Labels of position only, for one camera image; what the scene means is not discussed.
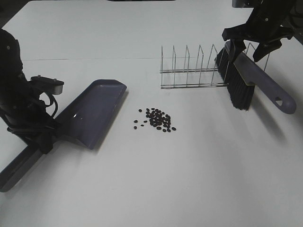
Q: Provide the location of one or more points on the pile of coffee beans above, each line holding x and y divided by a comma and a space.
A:
156, 118

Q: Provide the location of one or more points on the chrome wire rack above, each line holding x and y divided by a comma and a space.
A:
192, 70

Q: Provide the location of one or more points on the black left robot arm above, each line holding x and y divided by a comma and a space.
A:
23, 102

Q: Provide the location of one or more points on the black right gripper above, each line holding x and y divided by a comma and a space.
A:
264, 29

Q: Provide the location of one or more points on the purple plastic dustpan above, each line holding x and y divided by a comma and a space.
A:
84, 121

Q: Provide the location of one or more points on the purple hand brush black bristles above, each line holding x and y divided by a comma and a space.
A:
241, 78

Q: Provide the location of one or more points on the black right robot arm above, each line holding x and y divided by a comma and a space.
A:
272, 7

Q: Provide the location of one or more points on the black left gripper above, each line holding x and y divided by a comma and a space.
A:
43, 131

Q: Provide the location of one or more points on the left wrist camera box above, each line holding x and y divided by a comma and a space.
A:
52, 86

